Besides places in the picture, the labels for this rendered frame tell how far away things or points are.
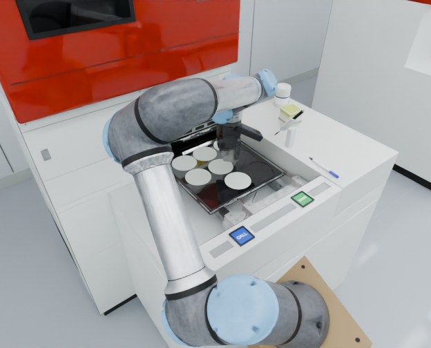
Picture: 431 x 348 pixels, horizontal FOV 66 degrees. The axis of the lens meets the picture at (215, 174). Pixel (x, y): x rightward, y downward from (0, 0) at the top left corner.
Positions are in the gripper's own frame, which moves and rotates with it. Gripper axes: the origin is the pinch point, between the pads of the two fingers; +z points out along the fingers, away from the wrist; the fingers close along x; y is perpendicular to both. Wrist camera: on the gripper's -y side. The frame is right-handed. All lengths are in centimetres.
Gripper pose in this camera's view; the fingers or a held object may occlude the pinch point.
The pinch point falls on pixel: (235, 162)
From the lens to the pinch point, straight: 132.4
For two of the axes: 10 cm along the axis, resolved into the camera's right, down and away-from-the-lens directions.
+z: 0.0, 7.7, 6.3
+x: 1.6, 6.2, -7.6
